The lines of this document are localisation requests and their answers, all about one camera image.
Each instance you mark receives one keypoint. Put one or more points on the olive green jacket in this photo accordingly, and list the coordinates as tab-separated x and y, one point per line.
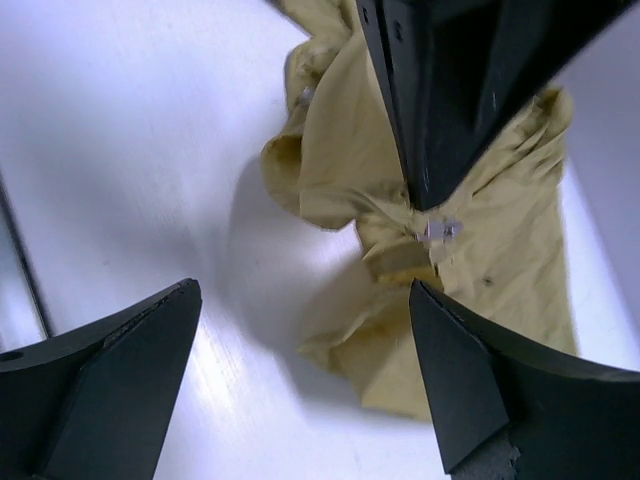
496	246

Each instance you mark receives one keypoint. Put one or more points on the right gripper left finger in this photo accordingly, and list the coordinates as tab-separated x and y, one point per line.
96	402

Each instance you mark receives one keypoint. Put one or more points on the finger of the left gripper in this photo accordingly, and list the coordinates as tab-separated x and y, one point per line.
453	73

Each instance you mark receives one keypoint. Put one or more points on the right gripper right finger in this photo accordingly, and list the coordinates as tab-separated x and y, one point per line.
506	407

